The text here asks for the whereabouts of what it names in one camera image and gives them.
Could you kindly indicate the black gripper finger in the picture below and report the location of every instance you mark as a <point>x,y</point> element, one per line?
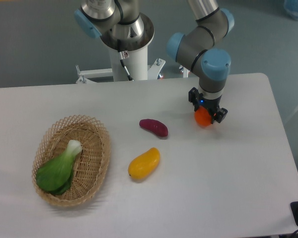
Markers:
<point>218,114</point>
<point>193,97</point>

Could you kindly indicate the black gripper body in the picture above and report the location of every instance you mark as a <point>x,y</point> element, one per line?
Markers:
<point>210,105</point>

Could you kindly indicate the orange fruit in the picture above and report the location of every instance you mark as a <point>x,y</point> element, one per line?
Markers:
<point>202,117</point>

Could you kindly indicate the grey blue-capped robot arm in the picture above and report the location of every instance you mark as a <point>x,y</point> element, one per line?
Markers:
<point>195,51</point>

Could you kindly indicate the purple sweet potato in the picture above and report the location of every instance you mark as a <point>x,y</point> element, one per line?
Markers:
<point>154,126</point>

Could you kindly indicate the yellow mango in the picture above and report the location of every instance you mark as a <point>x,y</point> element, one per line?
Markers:
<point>143,165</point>

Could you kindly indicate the woven wicker basket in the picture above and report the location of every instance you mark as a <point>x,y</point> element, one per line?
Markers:
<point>90,165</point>

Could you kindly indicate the green bok choy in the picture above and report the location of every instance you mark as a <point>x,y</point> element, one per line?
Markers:
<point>55,176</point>

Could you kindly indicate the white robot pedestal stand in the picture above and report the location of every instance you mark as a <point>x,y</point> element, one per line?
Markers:
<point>128,50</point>

